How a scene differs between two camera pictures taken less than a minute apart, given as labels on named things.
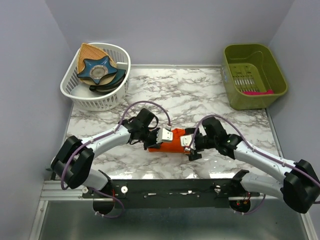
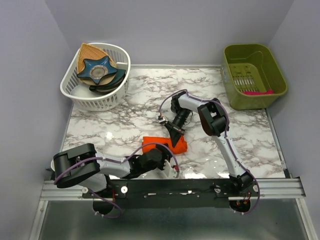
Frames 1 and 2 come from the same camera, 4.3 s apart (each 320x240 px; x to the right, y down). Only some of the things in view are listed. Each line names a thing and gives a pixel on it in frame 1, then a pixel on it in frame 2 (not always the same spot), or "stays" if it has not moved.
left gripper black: [153, 145] -> [165, 155]
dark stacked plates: [119, 77] stays
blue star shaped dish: [97, 67] stays
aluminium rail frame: [50, 191] stays
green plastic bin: [252, 77] stays
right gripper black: [194, 155] -> [175, 132]
